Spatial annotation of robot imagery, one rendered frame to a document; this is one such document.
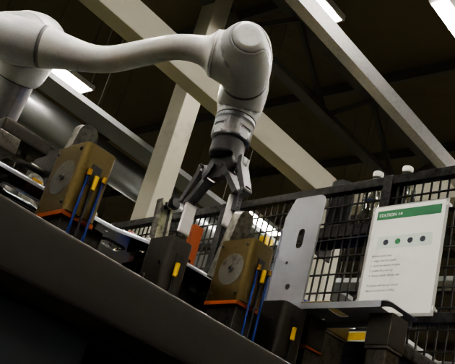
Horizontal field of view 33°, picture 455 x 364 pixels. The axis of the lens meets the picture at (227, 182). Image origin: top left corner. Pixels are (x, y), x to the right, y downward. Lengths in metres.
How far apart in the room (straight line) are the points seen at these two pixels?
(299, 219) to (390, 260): 0.29
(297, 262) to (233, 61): 0.50
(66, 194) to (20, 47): 0.72
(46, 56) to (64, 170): 0.64
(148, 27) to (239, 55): 3.57
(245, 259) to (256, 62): 0.42
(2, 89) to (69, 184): 0.88
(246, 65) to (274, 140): 4.33
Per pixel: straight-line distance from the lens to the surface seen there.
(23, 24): 1.84
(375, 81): 4.89
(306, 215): 1.83
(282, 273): 1.79
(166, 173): 10.15
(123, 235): 1.39
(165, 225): 1.74
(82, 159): 1.18
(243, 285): 1.33
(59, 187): 1.19
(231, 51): 1.55
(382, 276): 1.99
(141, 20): 5.08
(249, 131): 1.69
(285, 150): 5.98
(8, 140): 1.55
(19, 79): 2.00
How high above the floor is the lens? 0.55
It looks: 25 degrees up
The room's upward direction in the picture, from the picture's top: 16 degrees clockwise
